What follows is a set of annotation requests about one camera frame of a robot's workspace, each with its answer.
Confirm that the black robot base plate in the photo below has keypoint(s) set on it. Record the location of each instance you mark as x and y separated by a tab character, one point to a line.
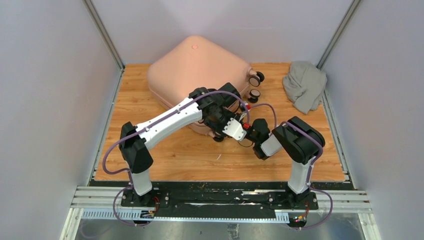
215	200

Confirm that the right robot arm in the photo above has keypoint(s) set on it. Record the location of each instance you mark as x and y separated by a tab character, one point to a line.
303	144

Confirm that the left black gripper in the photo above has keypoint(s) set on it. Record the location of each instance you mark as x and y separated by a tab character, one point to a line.
220	128

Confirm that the pink suitcase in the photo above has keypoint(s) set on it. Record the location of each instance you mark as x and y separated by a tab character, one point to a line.
198	62

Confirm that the grey crumpled cloth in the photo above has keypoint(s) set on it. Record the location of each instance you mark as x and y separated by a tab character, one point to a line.
304	86

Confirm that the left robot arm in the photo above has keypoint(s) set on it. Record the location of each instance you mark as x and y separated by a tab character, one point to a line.
136	141

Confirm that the aluminium frame rail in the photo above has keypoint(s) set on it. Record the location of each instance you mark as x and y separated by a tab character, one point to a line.
92	202

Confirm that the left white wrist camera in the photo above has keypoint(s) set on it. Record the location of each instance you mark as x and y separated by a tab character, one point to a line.
234	129

